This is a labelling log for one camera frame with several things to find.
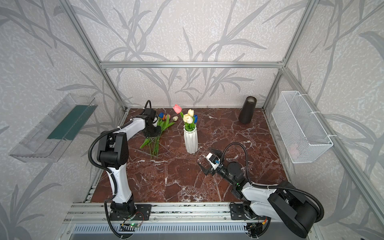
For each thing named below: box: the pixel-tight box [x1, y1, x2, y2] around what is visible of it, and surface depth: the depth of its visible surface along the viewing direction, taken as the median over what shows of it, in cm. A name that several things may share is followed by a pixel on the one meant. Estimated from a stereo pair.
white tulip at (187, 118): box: [183, 114, 193, 124], surface depth 71 cm
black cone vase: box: [238, 96, 257, 124], surface depth 106 cm
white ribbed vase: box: [183, 124, 199, 154], surface depth 85 cm
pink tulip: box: [173, 104, 184, 119], surface depth 74 cm
